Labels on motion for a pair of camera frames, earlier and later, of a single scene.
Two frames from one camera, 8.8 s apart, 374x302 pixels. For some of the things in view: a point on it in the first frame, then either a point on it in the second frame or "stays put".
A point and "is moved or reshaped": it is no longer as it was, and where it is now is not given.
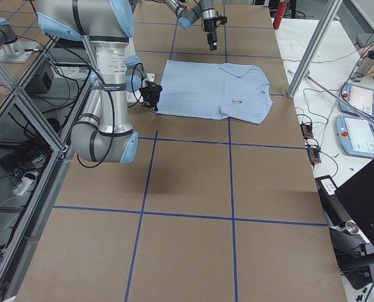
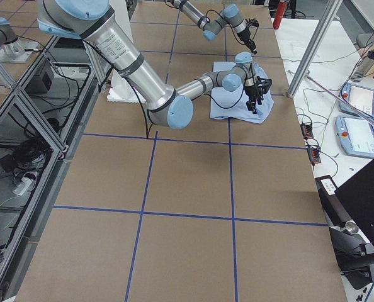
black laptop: x=365 y=197 stays put
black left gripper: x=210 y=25 -> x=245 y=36
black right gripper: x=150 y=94 -> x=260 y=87
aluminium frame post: x=325 y=20 stays put
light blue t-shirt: x=216 y=90 is moved or reshaped
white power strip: x=21 y=188 stays put
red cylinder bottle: x=282 y=7 stays put
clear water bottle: x=365 y=65 stays put
